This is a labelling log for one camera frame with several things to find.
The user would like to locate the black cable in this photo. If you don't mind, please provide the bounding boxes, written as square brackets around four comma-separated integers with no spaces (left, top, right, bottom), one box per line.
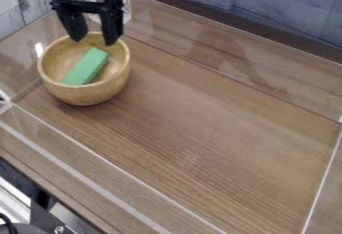
[0,213,19,234]

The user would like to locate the black metal bracket with screw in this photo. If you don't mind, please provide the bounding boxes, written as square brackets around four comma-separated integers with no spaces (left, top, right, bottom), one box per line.
[30,201,78,234]

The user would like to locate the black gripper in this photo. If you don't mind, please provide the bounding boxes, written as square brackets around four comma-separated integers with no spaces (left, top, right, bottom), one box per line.
[51,0,123,46]

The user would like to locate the green rectangular block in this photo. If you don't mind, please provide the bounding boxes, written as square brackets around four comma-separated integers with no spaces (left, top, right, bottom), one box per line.
[62,48,109,85]

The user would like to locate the wooden bowl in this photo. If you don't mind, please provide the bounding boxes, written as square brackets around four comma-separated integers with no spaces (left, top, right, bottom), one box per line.
[38,31,131,106]

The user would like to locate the clear acrylic corner bracket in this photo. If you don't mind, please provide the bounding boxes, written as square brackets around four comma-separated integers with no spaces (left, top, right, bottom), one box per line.
[86,0,133,25]

